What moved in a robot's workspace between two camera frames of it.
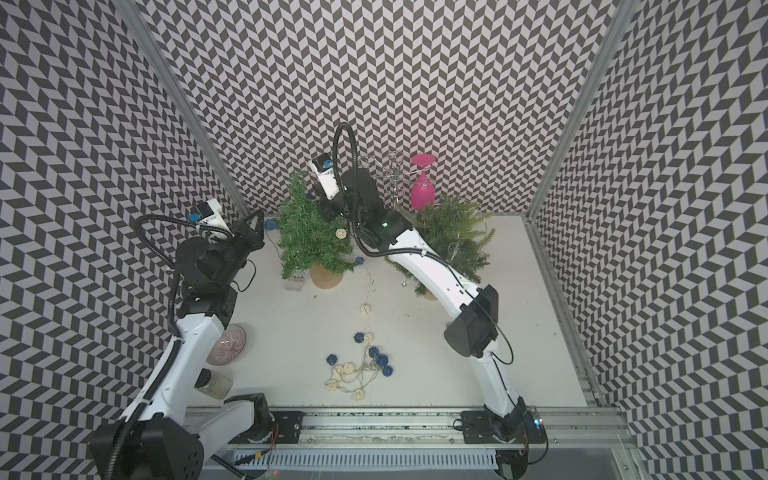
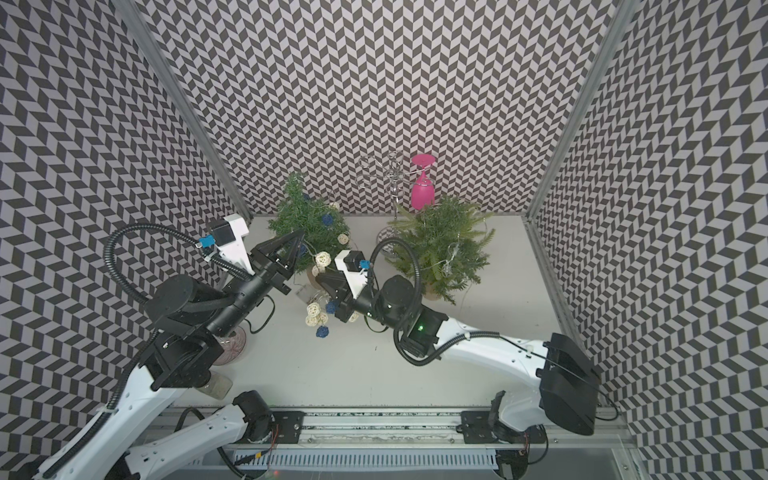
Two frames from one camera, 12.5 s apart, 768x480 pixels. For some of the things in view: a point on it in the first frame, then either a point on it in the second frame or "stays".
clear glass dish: x=229 y=346 stays
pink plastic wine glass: x=423 y=191 stays
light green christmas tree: x=453 y=228 stays
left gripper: x=246 y=235 → x=264 y=265
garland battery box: x=294 y=284 → x=307 y=293
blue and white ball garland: x=348 y=377 → x=315 y=313
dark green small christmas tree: x=310 y=243 stays
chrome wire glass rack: x=391 y=165 stays
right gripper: x=328 y=212 → x=344 y=299
